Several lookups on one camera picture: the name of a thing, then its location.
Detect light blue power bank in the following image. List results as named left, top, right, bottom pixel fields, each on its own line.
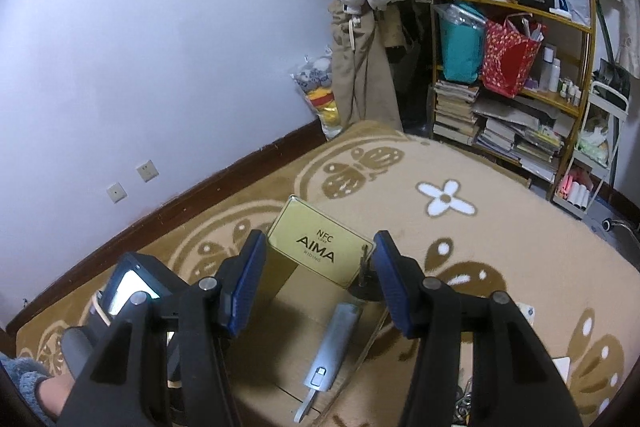
left=294, top=302, right=362, bottom=424

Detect dark hanging clothes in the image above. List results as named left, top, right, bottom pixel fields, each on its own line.
left=380, top=0, right=434, bottom=128

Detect white utility cart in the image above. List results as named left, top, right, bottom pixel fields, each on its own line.
left=552, top=77, right=631, bottom=219

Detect person's left forearm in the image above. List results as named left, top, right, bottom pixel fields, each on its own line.
left=0, top=354, right=77, bottom=427

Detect group of small cosmetic bottles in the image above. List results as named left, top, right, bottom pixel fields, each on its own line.
left=560, top=77, right=584, bottom=106

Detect stack of books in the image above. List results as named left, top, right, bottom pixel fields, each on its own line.
left=431, top=79, right=481, bottom=146

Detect gold card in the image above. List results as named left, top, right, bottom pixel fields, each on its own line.
left=267, top=196, right=376, bottom=290

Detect bunch of black keys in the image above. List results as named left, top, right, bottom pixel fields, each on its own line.
left=349, top=244, right=382, bottom=304

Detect red gift bag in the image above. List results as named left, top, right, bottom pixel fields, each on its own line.
left=481, top=14, right=546, bottom=99

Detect teal bag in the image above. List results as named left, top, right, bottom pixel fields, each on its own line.
left=435, top=3, right=489, bottom=84

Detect white plastic bottle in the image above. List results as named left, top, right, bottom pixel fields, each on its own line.
left=548, top=56, right=564, bottom=94

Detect pile of books and papers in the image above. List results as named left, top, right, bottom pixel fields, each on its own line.
left=472, top=99, right=576, bottom=184

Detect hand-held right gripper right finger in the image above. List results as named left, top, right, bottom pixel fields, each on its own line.
left=372, top=230, right=586, bottom=427

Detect small black webcam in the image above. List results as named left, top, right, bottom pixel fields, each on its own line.
left=600, top=217, right=640, bottom=239

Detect bag of plush toys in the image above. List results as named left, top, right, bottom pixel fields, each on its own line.
left=290, top=47, right=342, bottom=140

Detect beige butterfly printed blanket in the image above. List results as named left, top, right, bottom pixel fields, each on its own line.
left=15, top=121, right=632, bottom=427

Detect brown cardboard box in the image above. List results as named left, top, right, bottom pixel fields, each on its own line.
left=220, top=242, right=481, bottom=427

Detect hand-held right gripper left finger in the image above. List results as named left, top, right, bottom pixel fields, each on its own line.
left=57, top=231, right=268, bottom=427

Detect small metal keychain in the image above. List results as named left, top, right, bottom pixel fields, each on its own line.
left=452, top=377, right=477, bottom=427

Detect wooden shelf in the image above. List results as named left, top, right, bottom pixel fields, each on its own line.
left=429, top=0, right=599, bottom=202

